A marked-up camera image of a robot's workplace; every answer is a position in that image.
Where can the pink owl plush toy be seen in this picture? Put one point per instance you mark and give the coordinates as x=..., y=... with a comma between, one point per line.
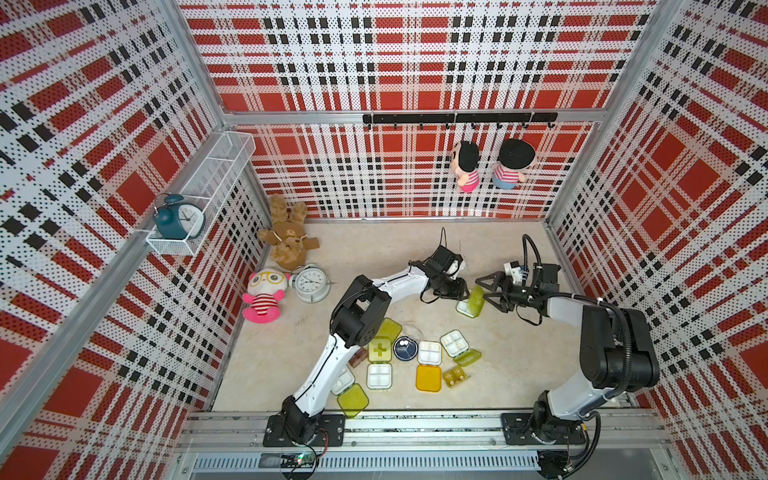
x=265, y=290

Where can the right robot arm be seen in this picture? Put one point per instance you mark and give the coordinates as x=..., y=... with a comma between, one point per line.
x=616, y=353

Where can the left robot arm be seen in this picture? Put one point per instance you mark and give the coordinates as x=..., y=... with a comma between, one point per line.
x=355, y=321

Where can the green pillbox white tray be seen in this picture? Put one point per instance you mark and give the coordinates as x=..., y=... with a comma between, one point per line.
x=473, y=305

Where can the pink dressed hanging doll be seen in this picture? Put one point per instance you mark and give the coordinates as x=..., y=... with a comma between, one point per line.
x=464, y=163

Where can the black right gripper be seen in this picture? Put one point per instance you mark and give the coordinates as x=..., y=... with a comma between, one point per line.
x=501, y=278

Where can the teal alarm clock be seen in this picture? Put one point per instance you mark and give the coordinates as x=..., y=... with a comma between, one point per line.
x=177, y=219

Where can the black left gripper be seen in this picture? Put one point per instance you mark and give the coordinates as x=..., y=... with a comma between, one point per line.
x=456, y=293

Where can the white alarm clock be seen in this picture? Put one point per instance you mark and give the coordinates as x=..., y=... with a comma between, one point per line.
x=310, y=284

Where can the metal base rail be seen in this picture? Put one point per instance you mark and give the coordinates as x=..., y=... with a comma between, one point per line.
x=434, y=444

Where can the small brown pillbox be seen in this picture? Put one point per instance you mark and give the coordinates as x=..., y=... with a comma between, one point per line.
x=360, y=356

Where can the open green pillbox front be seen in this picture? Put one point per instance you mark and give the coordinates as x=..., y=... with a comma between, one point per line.
x=351, y=398

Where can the round blue pillbox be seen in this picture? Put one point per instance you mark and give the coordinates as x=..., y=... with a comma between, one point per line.
x=405, y=348

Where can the green pillbox with cross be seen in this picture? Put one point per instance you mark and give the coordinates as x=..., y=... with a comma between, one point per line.
x=380, y=350

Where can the black hook rail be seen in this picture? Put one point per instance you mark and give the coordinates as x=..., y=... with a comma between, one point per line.
x=523, y=118

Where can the blue dressed hanging doll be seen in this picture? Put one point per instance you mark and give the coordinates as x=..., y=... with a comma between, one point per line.
x=514, y=156

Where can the white wire shelf basket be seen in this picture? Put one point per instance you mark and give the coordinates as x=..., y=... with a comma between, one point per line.
x=213, y=178

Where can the small yellow transparent pillbox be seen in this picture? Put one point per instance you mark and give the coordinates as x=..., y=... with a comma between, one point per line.
x=454, y=376

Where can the brown teddy bear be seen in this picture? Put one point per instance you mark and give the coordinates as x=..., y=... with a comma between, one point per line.
x=287, y=235

